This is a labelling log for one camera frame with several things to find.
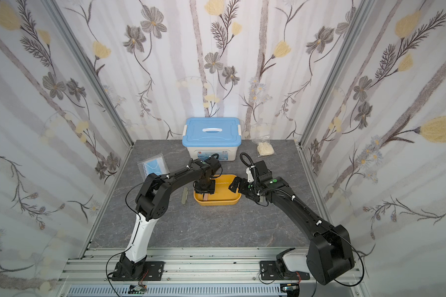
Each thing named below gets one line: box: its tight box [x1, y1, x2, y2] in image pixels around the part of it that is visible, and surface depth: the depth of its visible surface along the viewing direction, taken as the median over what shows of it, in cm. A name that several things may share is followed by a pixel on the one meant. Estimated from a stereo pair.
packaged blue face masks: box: [136, 153, 171, 182], surface depth 110 cm
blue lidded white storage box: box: [182, 116, 243, 161], surface depth 106 cm
